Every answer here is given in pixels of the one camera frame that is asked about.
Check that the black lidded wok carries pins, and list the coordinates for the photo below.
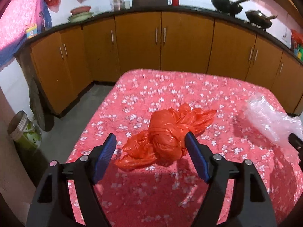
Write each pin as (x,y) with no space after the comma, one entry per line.
(257,18)

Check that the pink floral curtain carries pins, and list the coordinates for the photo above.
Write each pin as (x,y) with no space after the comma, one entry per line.
(18,15)

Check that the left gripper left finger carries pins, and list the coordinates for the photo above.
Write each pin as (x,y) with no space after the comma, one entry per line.
(51,204)

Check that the clear bubble wrap sheet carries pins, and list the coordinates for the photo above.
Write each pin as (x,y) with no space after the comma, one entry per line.
(274,125)

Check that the clear bag with jars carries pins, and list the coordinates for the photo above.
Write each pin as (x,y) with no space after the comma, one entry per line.
(118,5)

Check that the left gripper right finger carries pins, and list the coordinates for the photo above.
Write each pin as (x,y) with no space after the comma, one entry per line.
(250,204)

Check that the stacked green red basins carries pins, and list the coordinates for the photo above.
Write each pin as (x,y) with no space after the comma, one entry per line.
(80,14)

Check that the lower wooden kitchen cabinets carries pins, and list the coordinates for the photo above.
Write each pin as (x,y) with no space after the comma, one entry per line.
(66,62)

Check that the black countertop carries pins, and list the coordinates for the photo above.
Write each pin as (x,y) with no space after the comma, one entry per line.
(180,9)

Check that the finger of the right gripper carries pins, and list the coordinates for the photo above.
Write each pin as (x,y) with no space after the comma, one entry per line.
(296,142)

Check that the colourful small box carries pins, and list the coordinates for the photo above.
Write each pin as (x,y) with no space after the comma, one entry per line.
(31,31)

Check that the red bottle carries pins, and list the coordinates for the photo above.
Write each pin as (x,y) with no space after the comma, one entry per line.
(175,2)

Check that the red floral tablecloth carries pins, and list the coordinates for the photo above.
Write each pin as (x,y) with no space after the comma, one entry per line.
(172,196)

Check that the orange bag with groceries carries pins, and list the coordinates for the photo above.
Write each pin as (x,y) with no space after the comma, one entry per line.
(297,44)

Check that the black wok with spatula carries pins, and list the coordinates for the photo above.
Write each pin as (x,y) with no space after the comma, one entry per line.
(228,6)

